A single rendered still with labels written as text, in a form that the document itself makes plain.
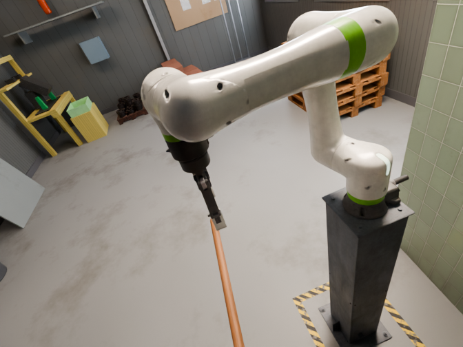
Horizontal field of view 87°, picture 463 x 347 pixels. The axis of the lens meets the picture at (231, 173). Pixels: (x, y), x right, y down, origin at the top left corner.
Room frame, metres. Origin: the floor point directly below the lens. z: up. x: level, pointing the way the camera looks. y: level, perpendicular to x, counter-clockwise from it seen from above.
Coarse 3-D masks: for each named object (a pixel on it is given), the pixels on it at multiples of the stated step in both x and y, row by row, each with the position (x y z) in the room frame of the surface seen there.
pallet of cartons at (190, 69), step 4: (172, 60) 6.78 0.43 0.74; (164, 64) 6.64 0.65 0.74; (168, 64) 6.48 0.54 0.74; (172, 64) 6.32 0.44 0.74; (176, 64) 6.17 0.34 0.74; (180, 64) 6.05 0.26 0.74; (176, 68) 5.84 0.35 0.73; (180, 68) 5.85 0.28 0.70; (184, 68) 6.89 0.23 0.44; (188, 68) 6.74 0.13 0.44; (192, 68) 6.60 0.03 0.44; (196, 68) 6.46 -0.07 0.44; (184, 72) 5.86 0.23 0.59; (188, 72) 6.36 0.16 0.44; (192, 72) 6.23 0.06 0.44; (196, 72) 6.10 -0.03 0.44; (200, 72) 5.98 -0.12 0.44
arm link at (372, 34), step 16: (336, 16) 0.59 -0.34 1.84; (352, 16) 0.50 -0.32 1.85; (368, 16) 0.49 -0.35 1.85; (384, 16) 0.49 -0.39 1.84; (352, 32) 0.46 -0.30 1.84; (368, 32) 0.47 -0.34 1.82; (384, 32) 0.47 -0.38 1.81; (352, 48) 0.45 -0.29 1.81; (368, 48) 0.46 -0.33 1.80; (384, 48) 0.47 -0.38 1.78; (352, 64) 0.45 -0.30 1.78; (368, 64) 0.47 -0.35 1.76; (336, 80) 0.47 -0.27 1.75
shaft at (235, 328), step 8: (216, 232) 0.67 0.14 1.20; (216, 240) 0.62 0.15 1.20; (216, 248) 0.59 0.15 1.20; (224, 256) 0.55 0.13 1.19; (224, 264) 0.51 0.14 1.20; (224, 272) 0.48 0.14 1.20; (224, 280) 0.45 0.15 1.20; (224, 288) 0.43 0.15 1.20; (224, 296) 0.41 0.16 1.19; (232, 296) 0.39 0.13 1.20; (232, 304) 0.37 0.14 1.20; (232, 312) 0.34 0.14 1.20; (232, 320) 0.32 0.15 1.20; (232, 328) 0.30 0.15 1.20; (232, 336) 0.28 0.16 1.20; (240, 336) 0.28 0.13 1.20; (240, 344) 0.26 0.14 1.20
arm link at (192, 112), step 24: (288, 48) 0.45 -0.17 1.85; (312, 48) 0.44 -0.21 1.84; (336, 48) 0.44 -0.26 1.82; (216, 72) 0.41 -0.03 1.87; (240, 72) 0.40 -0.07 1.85; (264, 72) 0.41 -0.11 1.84; (288, 72) 0.41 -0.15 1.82; (312, 72) 0.43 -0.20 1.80; (336, 72) 0.44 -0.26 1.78; (168, 96) 0.39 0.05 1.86; (192, 96) 0.36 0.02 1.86; (216, 96) 0.37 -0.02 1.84; (240, 96) 0.38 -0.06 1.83; (264, 96) 0.40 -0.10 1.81; (168, 120) 0.36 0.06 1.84; (192, 120) 0.35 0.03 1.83; (216, 120) 0.36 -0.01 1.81
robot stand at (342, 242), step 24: (336, 192) 0.65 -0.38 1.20; (336, 216) 0.57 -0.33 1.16; (384, 216) 0.48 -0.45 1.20; (408, 216) 0.46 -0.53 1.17; (336, 240) 0.57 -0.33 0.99; (360, 240) 0.45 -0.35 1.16; (384, 240) 0.46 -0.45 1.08; (336, 264) 0.57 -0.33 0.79; (360, 264) 0.45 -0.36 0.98; (384, 264) 0.46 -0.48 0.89; (336, 288) 0.57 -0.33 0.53; (360, 288) 0.45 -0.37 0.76; (384, 288) 0.46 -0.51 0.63; (336, 312) 0.58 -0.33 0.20; (360, 312) 0.45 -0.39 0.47; (312, 336) 0.55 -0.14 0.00; (336, 336) 0.51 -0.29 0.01; (360, 336) 0.44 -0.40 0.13; (384, 336) 0.42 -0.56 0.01; (408, 336) 0.39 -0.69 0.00
